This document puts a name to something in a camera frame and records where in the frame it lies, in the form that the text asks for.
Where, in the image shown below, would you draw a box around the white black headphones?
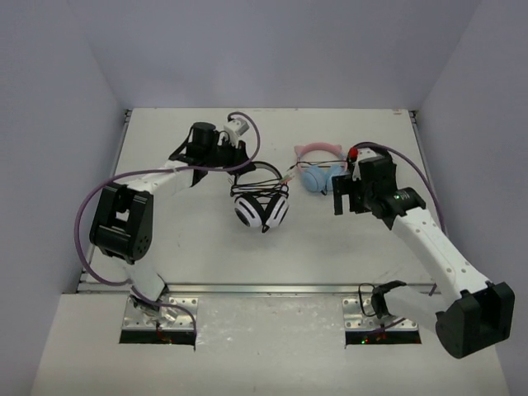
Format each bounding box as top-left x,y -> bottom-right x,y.
230,161 -> 290,233

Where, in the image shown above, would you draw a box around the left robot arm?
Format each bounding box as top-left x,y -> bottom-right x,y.
89,113 -> 252,304

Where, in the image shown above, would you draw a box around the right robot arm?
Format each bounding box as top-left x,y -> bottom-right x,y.
332,148 -> 515,359

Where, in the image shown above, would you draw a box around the pink blue cat headphones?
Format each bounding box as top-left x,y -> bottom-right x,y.
294,142 -> 348,196

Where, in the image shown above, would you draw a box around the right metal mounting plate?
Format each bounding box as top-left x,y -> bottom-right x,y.
342,295 -> 418,332

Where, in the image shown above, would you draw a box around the metal mounting plate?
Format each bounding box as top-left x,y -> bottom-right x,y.
342,295 -> 418,332
121,295 -> 199,331

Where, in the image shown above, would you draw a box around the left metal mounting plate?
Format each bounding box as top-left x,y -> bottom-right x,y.
121,295 -> 199,331

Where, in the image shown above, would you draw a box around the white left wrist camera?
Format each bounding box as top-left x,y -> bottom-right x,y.
223,118 -> 249,146

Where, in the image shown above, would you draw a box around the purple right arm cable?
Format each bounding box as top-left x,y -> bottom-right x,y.
354,142 -> 447,296

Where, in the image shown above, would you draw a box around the aluminium table edge rail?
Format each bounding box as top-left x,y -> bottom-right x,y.
76,281 -> 432,295

